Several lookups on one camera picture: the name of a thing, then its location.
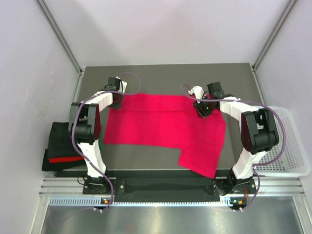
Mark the red t shirt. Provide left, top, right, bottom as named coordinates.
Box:
left=103, top=93, right=226, bottom=178

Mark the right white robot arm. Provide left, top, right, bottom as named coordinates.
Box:
left=188, top=82, right=279, bottom=195

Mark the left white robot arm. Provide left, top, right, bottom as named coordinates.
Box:
left=68, top=77, right=127, bottom=194

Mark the folded black shirt stack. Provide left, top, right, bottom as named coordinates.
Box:
left=41, top=121, right=103, bottom=172

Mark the white perforated plastic basket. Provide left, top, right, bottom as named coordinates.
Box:
left=256, top=106, right=311, bottom=177

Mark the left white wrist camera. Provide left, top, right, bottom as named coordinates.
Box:
left=116, top=77, right=127, bottom=93

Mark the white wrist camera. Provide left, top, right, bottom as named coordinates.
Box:
left=188, top=86, right=204, bottom=101
left=116, top=77, right=127, bottom=93

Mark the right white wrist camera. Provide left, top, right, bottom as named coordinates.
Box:
left=188, top=86, right=204, bottom=101

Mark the right aluminium frame post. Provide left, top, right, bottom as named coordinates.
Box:
left=252, top=0, right=298, bottom=72

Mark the aluminium frame post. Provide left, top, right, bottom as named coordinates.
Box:
left=252, top=0, right=298, bottom=72
left=35, top=0, right=83, bottom=74

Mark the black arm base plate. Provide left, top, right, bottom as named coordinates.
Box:
left=83, top=170, right=256, bottom=202

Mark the left aluminium frame post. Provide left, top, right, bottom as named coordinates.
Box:
left=35, top=0, right=83, bottom=74

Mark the slotted grey cable duct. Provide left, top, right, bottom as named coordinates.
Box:
left=49, top=196, right=245, bottom=208

